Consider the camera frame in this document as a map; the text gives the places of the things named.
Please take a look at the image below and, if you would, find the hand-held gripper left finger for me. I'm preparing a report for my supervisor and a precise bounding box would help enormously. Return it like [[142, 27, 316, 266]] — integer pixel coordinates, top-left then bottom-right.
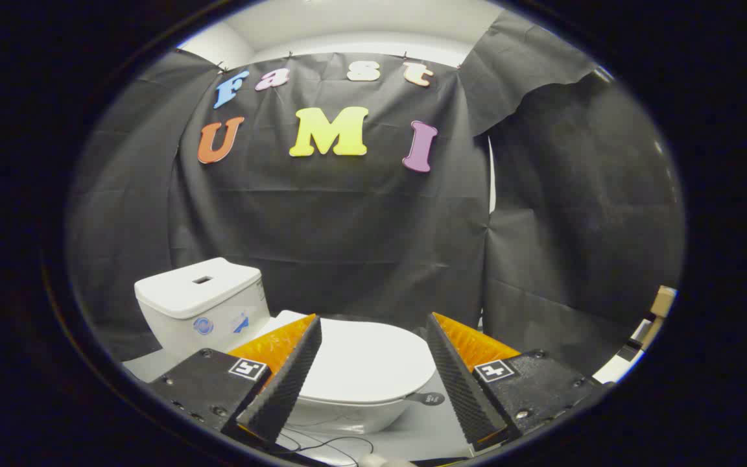
[[147, 313, 323, 447]]

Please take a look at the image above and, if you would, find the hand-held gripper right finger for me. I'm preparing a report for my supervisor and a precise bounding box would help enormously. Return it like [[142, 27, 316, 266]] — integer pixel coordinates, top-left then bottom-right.
[[425, 312, 611, 449]]

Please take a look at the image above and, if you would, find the white toilet lid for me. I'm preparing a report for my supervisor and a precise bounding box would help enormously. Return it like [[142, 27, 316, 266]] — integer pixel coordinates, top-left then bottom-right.
[[274, 310, 438, 404]]

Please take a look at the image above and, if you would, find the white toilet bowl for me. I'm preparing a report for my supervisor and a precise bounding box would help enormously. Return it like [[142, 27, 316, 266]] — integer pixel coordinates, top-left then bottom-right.
[[286, 388, 413, 435]]

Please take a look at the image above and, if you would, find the white toilet tank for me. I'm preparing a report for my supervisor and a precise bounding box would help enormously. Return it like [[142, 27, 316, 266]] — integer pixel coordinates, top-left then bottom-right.
[[134, 257, 272, 361]]

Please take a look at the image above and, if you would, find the black backdrop cloth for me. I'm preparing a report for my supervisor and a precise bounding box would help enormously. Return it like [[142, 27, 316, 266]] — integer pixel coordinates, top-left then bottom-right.
[[69, 10, 684, 377]]

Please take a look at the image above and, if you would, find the tan wooden block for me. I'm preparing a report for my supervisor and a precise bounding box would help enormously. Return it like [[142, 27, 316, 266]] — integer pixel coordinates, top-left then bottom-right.
[[649, 285, 678, 318]]

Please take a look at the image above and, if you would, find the thin black cable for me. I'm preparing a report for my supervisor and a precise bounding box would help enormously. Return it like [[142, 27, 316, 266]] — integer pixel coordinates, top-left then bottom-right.
[[276, 428, 375, 465]]

